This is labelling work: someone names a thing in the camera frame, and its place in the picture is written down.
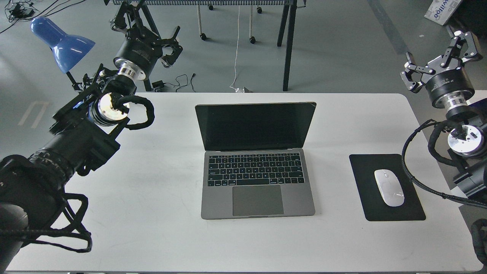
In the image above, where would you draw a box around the black power adapter with cable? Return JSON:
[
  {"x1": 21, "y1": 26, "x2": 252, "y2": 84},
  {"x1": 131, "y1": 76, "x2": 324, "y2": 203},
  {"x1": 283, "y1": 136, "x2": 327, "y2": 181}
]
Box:
[{"x1": 151, "y1": 73, "x2": 196, "y2": 92}]

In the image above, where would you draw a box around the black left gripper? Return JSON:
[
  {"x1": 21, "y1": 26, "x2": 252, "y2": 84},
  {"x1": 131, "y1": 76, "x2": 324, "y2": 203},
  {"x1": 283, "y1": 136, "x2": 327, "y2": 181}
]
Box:
[{"x1": 111, "y1": 3, "x2": 183, "y2": 80}]

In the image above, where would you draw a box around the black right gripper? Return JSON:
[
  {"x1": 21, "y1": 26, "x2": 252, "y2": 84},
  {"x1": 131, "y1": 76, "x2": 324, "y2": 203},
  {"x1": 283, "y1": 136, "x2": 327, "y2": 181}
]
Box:
[{"x1": 400, "y1": 25, "x2": 483, "y2": 110}]

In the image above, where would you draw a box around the black mouse pad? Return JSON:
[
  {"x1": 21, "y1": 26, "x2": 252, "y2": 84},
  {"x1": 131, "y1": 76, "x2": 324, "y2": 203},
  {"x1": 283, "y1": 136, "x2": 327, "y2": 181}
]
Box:
[{"x1": 349, "y1": 154, "x2": 426, "y2": 221}]

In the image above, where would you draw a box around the white computer mouse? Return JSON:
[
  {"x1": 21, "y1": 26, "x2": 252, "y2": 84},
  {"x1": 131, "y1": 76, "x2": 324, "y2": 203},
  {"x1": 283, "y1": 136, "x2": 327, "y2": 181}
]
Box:
[{"x1": 374, "y1": 169, "x2": 405, "y2": 207}]

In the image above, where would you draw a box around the black cable bundle on floor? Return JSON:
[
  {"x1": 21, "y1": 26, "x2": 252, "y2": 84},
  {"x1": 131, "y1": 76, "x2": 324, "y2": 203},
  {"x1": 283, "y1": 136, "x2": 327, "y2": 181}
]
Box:
[{"x1": 0, "y1": 0, "x2": 88, "y2": 35}]

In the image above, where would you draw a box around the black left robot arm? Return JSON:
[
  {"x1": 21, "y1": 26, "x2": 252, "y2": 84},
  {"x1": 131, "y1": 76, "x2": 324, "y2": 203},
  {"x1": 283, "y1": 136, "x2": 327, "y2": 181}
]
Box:
[{"x1": 0, "y1": 0, "x2": 183, "y2": 272}]

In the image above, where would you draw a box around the blue desk lamp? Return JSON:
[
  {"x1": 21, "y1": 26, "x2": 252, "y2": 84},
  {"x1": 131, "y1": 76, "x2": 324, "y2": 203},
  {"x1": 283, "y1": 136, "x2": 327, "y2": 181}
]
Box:
[{"x1": 30, "y1": 17, "x2": 95, "y2": 91}]

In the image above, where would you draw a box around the black metal rack frame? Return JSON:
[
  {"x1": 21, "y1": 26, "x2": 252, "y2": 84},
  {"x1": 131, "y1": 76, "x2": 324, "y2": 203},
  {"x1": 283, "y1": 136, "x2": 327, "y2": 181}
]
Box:
[{"x1": 103, "y1": 0, "x2": 307, "y2": 92}]

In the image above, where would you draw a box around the white hanging cable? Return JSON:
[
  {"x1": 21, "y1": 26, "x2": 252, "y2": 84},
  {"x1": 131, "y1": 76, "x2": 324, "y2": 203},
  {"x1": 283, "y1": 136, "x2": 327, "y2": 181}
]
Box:
[{"x1": 229, "y1": 5, "x2": 252, "y2": 93}]

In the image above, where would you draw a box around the grey laptop computer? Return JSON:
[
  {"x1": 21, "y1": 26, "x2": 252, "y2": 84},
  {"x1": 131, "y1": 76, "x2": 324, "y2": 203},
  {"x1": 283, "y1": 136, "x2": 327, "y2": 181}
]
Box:
[{"x1": 195, "y1": 101, "x2": 317, "y2": 220}]

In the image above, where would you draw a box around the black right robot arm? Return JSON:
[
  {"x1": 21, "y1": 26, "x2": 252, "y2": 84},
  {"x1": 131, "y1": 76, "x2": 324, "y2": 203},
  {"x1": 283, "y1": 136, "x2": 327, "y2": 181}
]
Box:
[{"x1": 400, "y1": 26, "x2": 486, "y2": 209}]

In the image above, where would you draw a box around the white cardboard box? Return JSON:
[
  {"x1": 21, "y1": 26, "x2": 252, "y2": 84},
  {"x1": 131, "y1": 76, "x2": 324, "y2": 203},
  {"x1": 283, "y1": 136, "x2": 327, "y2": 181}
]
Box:
[{"x1": 424, "y1": 0, "x2": 462, "y2": 26}]

